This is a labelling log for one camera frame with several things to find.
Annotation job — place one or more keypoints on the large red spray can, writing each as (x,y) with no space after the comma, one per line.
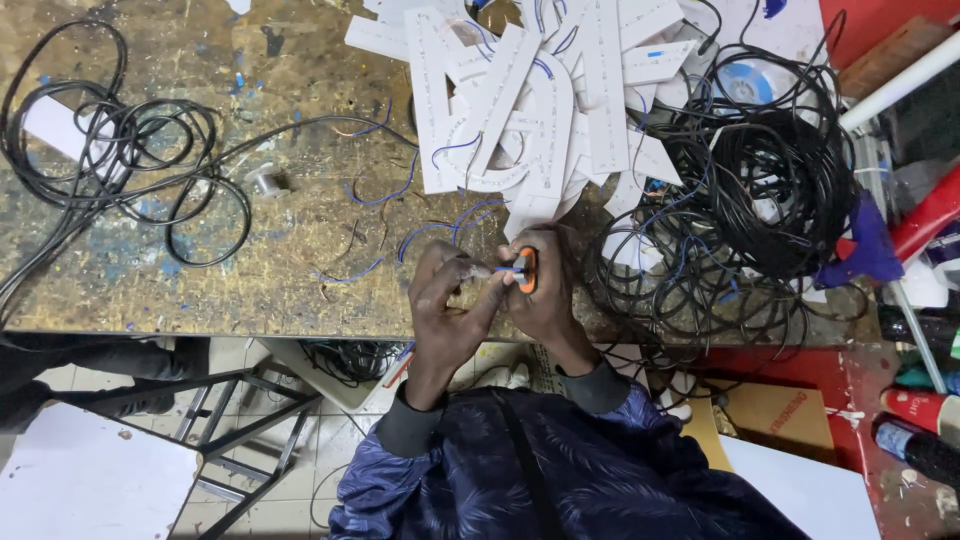
(926,217)

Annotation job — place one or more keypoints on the person's left hand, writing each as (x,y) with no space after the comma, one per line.
(439,330)

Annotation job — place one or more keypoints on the blue patterned jacket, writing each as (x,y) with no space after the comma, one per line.
(540,480)

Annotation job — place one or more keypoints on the white board sheet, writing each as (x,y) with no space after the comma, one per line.
(802,491)

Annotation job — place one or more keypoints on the brown cardboard box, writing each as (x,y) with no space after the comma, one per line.
(780,420)

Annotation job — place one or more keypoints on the blue and white disc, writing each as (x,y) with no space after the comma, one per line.
(742,82)

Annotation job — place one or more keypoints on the blue glue gun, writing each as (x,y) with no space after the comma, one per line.
(870,244)

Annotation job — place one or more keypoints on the person's right hand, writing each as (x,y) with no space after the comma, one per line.
(556,289)

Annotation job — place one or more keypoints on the white plastic pipe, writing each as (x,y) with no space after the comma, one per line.
(900,82)

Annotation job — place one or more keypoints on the white paper sheet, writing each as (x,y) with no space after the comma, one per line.
(56,127)

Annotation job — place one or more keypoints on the thin metal rod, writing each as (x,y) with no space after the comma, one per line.
(919,337)

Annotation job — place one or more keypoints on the green spray can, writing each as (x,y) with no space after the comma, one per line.
(926,375)

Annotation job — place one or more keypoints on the pile of white letter boards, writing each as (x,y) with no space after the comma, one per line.
(525,105)

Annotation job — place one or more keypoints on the brown wooden block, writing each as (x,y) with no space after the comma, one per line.
(889,52)

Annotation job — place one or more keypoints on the grey metal frame stool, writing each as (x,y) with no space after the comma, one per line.
(240,435)

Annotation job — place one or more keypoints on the large white board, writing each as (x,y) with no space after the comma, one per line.
(90,480)

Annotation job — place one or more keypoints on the small red spray can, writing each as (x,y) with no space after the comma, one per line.
(919,409)

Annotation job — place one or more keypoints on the black and blue spray can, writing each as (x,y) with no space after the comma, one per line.
(911,446)

